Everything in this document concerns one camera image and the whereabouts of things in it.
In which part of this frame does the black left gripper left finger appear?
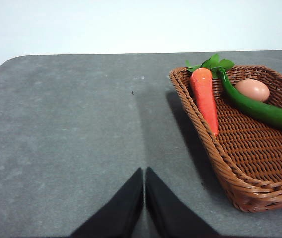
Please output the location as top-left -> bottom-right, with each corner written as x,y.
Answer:
69,167 -> 145,238

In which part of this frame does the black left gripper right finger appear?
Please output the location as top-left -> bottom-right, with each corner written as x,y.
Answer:
144,166 -> 221,238

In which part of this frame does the brown wicker basket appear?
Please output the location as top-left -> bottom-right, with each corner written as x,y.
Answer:
168,64 -> 282,213

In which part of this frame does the orange carrot with green leaves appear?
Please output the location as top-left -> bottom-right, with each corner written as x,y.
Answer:
185,53 -> 235,138

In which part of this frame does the green chili pepper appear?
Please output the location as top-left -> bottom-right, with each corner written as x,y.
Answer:
216,68 -> 282,132

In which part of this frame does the brown egg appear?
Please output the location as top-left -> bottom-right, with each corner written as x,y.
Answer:
234,78 -> 271,103

